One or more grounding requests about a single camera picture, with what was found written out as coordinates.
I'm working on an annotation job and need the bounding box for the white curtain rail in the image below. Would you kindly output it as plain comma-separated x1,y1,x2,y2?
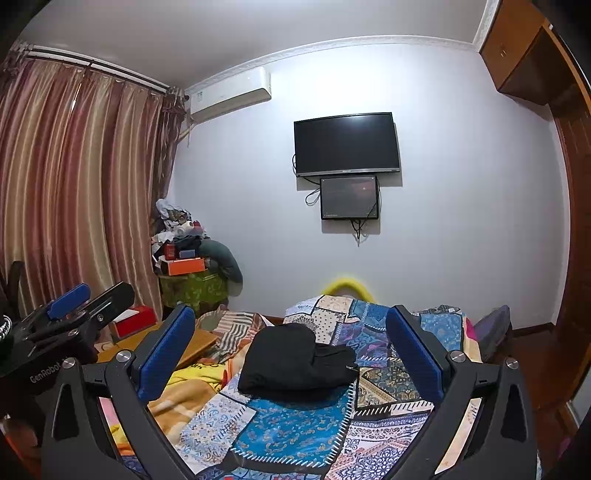
23,41,188,100

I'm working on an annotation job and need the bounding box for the striped brown curtain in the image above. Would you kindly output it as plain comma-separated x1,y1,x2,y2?
0,39,186,324

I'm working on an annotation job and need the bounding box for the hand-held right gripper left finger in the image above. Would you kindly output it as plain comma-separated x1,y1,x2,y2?
41,305,204,480

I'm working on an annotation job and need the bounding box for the grey green cushion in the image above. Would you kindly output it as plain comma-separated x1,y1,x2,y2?
198,239,244,296

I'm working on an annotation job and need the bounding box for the red box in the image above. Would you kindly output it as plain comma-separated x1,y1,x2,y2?
113,305,158,340

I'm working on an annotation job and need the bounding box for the grey backpack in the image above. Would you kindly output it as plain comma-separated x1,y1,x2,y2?
473,305,513,363

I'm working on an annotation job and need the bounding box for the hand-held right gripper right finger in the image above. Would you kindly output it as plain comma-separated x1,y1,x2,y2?
385,305,541,480

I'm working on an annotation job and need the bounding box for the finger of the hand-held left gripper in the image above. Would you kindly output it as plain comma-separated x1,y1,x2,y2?
21,283,92,333
51,281,136,344

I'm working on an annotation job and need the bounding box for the yellow ring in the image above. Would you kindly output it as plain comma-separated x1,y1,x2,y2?
322,275,372,303

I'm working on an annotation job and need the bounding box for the person's left forearm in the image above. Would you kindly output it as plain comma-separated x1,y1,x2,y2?
0,413,44,480

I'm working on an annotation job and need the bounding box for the wooden overhead cabinet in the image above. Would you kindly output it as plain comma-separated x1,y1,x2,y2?
478,0,571,108

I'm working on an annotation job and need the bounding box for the white air conditioner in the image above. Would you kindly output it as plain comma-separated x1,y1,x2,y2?
185,66,272,125

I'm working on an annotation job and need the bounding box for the pile of clothes and clutter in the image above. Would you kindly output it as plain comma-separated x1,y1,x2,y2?
150,198,206,264

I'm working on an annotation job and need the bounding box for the orange box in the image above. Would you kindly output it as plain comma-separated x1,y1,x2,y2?
167,257,206,276

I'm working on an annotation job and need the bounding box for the black hooded jacket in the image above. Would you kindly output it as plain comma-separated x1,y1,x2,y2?
238,323,360,395

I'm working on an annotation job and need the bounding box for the blue patchwork blanket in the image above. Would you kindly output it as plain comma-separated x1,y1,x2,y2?
175,294,483,480

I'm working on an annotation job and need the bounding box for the small black monitor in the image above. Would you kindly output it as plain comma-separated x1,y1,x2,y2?
320,175,380,221

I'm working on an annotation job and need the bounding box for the black wall television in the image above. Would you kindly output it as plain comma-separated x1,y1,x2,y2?
294,112,400,178

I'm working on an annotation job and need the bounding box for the small wooden table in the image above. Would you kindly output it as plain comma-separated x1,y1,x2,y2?
95,318,219,370

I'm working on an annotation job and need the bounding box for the striped cloth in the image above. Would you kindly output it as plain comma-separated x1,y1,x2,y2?
196,310,269,365

